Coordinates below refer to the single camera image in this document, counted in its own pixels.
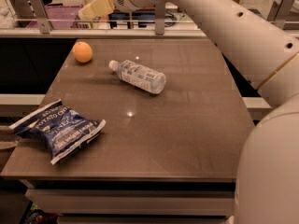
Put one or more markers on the grey metal rail post right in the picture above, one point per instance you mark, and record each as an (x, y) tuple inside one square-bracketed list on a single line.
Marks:
[(284, 14)]

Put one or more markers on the grey metal rail post left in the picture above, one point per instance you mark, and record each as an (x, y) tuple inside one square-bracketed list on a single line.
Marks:
[(41, 16)]

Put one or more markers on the blue potato chips bag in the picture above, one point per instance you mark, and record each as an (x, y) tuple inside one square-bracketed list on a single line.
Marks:
[(62, 128)]

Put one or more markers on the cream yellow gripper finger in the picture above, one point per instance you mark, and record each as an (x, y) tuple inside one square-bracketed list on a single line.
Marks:
[(96, 9)]

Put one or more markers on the clear plastic water bottle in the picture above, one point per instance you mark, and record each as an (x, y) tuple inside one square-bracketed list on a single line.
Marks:
[(139, 75)]

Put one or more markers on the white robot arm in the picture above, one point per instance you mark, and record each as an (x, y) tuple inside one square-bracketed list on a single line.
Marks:
[(267, 183)]

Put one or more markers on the purple plastic crate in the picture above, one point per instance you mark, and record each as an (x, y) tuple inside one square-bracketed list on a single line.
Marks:
[(63, 17)]

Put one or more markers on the grey metal rail post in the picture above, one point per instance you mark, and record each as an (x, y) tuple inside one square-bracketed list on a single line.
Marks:
[(284, 14), (41, 16), (159, 18)]

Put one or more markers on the orange fruit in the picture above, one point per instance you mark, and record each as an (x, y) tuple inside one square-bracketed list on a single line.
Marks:
[(83, 52)]

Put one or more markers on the grey metal rail post middle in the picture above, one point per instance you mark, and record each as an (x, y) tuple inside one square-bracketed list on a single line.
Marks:
[(159, 18)]

